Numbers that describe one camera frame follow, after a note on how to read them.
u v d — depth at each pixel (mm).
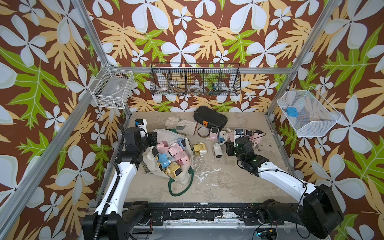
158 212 756
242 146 627
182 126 1115
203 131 1078
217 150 931
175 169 825
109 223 375
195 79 966
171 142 958
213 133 991
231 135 838
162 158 884
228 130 978
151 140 694
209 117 1119
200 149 947
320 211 406
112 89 862
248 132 991
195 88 985
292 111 861
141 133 666
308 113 821
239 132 731
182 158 879
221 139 984
